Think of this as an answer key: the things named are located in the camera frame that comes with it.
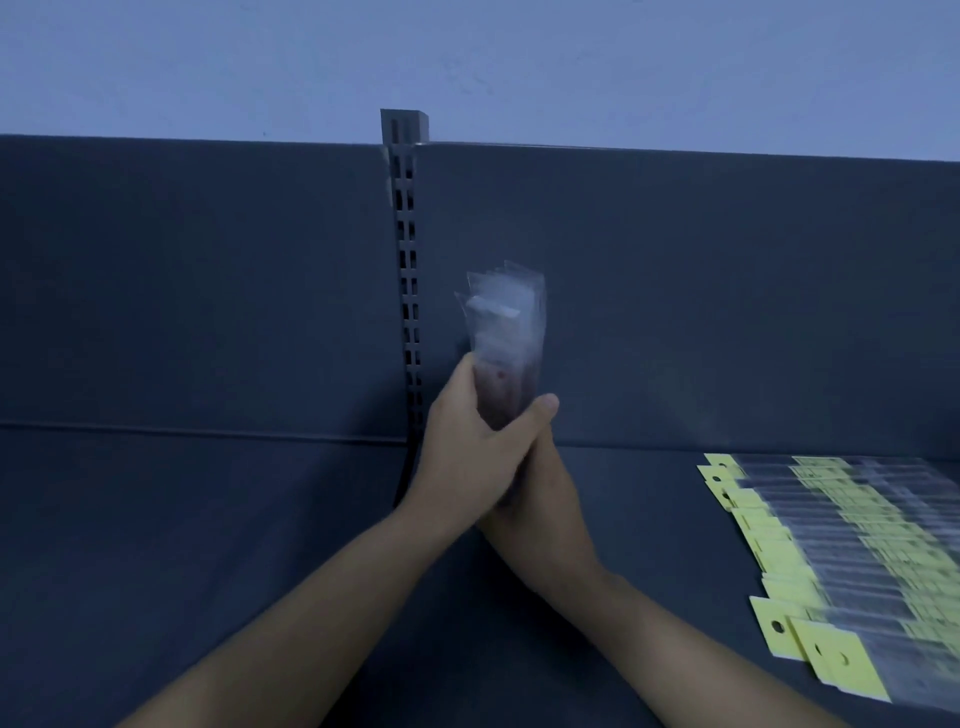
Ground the dark grey shelf back panel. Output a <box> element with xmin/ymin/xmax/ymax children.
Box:
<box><xmin>0</xmin><ymin>133</ymin><xmax>402</xmax><ymax>445</ymax></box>
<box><xmin>414</xmin><ymin>141</ymin><xmax>960</xmax><ymax>460</ymax></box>

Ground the person's left hand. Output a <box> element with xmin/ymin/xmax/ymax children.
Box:
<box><xmin>399</xmin><ymin>351</ymin><xmax>561</xmax><ymax>535</ymax></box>

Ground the person's right forearm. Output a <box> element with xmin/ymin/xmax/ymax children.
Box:
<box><xmin>546</xmin><ymin>570</ymin><xmax>852</xmax><ymax>728</ymax></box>

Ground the bundle of clear plastic packets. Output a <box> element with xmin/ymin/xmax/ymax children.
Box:
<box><xmin>454</xmin><ymin>260</ymin><xmax>549</xmax><ymax>433</ymax></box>

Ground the person's left forearm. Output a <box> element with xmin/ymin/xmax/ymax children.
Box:
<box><xmin>116</xmin><ymin>507</ymin><xmax>483</xmax><ymax>728</ymax></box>

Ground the row of yellow-headed clear packets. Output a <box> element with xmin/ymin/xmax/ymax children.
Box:
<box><xmin>696</xmin><ymin>452</ymin><xmax>960</xmax><ymax>715</ymax></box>

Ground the person's right hand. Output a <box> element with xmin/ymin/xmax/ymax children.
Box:
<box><xmin>478</xmin><ymin>430</ymin><xmax>610</xmax><ymax>599</ymax></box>

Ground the grey slotted shelf upright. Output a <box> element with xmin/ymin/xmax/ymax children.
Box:
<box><xmin>380</xmin><ymin>108</ymin><xmax>431</xmax><ymax>513</ymax></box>

